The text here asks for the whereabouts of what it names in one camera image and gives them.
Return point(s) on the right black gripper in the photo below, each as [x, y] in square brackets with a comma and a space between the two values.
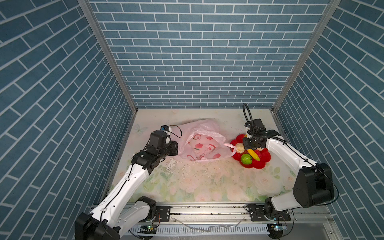
[246, 145]

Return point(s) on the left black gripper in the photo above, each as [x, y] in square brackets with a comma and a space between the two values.
[173, 144]

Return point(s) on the yellow fake banana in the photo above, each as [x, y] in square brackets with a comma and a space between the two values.
[254, 155]

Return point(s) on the cream fake peeled fruit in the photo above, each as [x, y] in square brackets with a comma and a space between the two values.
[240, 148]

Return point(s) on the green fake kiwi half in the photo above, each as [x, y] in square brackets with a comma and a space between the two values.
[246, 159]

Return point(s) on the pink plastic bag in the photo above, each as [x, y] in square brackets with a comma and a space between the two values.
[202, 141]

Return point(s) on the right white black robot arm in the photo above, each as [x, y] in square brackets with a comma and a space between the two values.
[313, 185]

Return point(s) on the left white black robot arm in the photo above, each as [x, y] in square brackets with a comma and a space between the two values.
[108, 221]

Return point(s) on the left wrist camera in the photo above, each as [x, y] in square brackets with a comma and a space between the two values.
[166, 128]

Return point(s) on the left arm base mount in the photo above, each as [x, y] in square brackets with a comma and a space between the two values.
[158, 214]

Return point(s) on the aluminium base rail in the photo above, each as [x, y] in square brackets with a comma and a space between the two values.
[231, 213]

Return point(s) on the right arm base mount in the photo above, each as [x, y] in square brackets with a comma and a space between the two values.
[266, 214]

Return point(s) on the white slotted cable duct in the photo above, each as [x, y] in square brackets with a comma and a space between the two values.
[201, 230]

